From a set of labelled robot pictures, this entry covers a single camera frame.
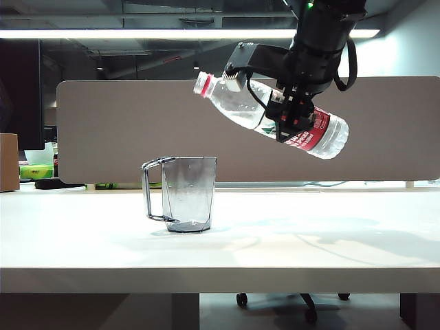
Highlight green flat object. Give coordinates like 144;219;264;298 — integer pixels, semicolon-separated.
95;181;162;190

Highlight green tissue box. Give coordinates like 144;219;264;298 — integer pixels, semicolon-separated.
19;164;55;180

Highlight black office chair base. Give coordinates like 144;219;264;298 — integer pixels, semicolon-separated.
235;292;351;324

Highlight clear plastic mug with handle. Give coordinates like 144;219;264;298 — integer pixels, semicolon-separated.
142;156;218;234

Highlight mineral water bottle red label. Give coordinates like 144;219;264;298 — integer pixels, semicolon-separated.
192;71;350;160

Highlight brown desk divider panel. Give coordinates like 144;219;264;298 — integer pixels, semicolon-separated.
55;76;440;185

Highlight long ceiling light strip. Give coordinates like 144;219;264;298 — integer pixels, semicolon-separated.
0;29;381;40

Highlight white paper tissue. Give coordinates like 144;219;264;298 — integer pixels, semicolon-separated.
24;142;58;166

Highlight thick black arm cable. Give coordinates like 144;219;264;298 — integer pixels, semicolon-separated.
332;36;359;92

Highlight thin black camera cable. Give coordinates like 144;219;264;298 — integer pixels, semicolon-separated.
244;70;271;113

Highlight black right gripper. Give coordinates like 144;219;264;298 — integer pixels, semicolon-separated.
264;76;326;144

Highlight brown cardboard box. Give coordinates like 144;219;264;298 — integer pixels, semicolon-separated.
0;133;21;193

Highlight dark table leg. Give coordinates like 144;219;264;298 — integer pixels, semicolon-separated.
399;293;440;330

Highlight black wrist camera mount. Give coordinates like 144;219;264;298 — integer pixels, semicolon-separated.
221;41;293;94

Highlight black monitor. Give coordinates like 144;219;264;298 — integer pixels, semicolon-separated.
0;38;45;151

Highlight black monitor base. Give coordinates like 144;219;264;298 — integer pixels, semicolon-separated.
34;179;86;190

